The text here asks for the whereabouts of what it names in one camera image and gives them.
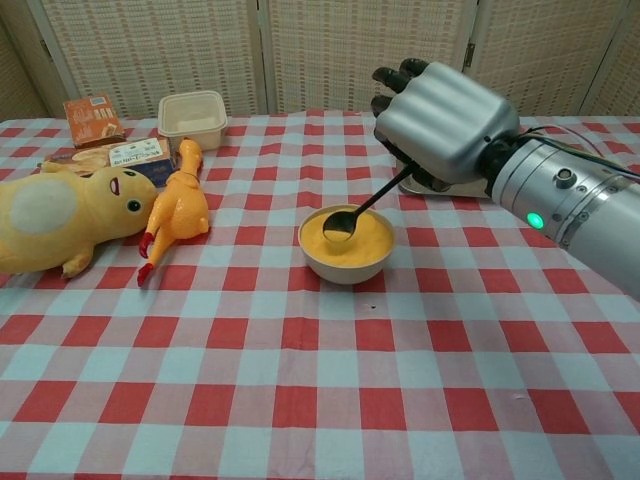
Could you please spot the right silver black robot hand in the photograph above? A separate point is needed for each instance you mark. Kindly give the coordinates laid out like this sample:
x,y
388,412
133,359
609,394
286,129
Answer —
x,y
445,125

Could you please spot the rectangular steel tray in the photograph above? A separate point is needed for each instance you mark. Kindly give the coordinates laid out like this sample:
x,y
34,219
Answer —
x,y
465,191

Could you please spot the red white checked tablecloth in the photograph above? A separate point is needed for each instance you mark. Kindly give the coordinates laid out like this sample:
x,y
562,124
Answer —
x,y
250,375

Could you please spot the yellow powder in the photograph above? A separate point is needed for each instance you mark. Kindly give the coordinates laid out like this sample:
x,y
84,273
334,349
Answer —
x,y
370,245

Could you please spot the orange rubber chicken toy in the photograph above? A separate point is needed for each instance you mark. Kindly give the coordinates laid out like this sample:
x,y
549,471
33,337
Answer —
x,y
182,205

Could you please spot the biscuit box with white label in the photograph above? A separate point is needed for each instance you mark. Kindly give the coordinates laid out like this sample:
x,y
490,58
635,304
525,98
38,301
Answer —
x,y
135,152

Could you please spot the beige plastic food container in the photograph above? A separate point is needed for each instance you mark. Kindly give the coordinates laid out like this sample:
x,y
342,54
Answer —
x,y
215,135

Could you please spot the orange snack box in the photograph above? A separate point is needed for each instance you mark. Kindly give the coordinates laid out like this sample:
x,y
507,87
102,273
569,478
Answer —
x,y
92,122

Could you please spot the yellow plush toy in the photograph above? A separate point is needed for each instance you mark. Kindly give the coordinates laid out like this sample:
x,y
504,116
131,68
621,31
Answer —
x,y
60,215

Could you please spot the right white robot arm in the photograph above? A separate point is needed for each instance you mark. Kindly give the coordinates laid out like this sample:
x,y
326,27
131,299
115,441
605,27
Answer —
x,y
575,200

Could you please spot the metal screen hinge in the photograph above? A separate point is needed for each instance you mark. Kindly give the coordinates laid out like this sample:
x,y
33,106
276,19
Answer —
x,y
470,54

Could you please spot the white round bowl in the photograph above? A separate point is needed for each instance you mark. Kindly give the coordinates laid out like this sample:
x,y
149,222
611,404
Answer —
x,y
345,272

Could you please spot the woven folding screen panel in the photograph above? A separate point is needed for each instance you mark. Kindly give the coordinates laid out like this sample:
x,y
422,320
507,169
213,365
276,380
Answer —
x,y
150,50
325,50
15,75
625,75
550,50

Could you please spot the dark metal spoon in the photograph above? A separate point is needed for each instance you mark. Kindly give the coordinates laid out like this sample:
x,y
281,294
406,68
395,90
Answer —
x,y
340,225

